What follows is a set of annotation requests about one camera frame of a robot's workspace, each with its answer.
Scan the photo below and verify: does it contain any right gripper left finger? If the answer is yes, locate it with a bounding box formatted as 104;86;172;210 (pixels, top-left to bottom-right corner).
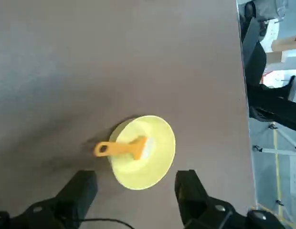
0;169;99;229

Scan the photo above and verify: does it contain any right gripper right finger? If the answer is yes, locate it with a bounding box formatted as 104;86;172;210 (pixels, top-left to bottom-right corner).
174;169;282;229

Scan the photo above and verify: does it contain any orange handled cup brush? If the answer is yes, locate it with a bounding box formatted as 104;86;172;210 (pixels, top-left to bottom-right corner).
94;136;155;161

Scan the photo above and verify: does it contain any yellow plastic bowl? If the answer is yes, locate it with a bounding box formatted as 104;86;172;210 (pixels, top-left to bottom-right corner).
108;115;176;191

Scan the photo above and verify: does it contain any silver tripod stand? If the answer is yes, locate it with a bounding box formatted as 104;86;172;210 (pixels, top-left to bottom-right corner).
252;123;296;156

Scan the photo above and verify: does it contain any person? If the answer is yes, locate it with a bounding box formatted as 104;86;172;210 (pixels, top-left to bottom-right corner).
243;40;296;132

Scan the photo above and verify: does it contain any wooden box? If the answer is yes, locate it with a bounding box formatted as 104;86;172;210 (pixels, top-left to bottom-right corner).
267;35;296;63

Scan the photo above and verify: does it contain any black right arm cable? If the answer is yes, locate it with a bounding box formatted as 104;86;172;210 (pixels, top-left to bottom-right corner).
74;218;134;229

